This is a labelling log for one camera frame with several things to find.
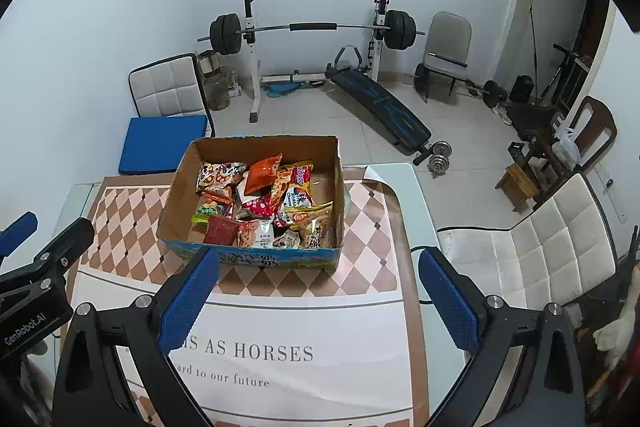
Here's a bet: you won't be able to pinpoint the brown wooden chair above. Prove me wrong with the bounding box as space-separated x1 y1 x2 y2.
520 96 618 208

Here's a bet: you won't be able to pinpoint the blue slippers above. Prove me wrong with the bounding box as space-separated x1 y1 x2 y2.
262 79 326 98

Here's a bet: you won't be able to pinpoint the white padded chair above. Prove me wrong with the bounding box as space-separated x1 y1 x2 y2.
129 53 217 138
437 172 618 308

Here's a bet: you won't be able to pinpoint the black dumbbell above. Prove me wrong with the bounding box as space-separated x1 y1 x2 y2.
467 79 508 108

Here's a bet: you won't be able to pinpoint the blue cushion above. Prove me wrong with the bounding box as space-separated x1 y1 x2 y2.
118 116 209 176

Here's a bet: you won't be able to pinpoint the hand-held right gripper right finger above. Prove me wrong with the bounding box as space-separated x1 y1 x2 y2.
417 247 586 427

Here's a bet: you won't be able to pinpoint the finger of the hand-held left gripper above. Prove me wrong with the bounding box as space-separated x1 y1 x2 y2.
0 211 39 259
0 218 96 305

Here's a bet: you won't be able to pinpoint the black sit-up bench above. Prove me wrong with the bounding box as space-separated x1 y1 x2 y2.
324 46 433 165

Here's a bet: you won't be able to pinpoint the small wooden stool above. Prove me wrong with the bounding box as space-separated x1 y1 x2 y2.
495 163 540 212

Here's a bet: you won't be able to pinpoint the cardboard box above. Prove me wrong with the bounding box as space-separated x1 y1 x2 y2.
156 135 346 269

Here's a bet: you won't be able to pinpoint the black speaker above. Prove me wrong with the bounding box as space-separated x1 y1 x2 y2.
509 75 535 104

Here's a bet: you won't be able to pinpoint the white plastic bag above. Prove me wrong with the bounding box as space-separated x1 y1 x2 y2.
552 125 582 171

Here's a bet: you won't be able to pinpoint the white barbell rack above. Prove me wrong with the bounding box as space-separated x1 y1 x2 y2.
239 0 393 124

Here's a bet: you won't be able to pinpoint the grey chair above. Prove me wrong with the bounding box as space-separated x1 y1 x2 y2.
414 12 473 104

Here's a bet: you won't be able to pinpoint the black metal stand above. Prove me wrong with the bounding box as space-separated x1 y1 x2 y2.
537 42 583 108

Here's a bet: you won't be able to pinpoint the checkered printed table mat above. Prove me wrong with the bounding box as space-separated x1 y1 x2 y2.
65 164 431 427

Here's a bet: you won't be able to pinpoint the barbell with black plates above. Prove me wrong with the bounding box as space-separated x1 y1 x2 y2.
197 9 426 56

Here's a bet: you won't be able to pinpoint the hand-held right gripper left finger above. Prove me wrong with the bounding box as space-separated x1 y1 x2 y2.
52 247 221 427

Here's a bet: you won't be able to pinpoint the chrome dumbbell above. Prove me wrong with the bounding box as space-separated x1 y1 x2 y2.
427 141 451 176

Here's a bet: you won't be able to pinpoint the red white snack packet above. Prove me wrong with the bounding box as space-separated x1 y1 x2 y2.
202 214 241 248

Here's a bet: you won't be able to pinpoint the pile of colourful snack packets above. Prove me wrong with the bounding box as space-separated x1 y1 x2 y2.
191 152 335 250

